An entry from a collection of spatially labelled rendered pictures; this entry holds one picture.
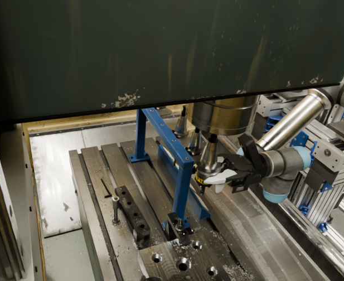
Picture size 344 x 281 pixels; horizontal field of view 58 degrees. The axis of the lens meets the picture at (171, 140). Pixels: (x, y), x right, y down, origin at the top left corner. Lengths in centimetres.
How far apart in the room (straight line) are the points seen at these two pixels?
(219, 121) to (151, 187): 78
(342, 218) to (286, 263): 123
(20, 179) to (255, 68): 48
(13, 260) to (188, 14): 40
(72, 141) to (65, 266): 66
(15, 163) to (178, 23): 44
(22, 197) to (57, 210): 99
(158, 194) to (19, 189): 79
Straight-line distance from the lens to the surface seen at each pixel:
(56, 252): 153
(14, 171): 68
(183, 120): 111
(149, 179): 140
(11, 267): 49
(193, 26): 46
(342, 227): 260
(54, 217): 160
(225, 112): 63
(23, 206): 61
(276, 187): 101
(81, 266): 147
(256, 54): 54
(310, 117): 113
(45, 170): 170
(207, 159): 77
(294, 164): 96
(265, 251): 147
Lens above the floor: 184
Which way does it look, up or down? 34 degrees down
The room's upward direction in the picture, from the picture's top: 7 degrees clockwise
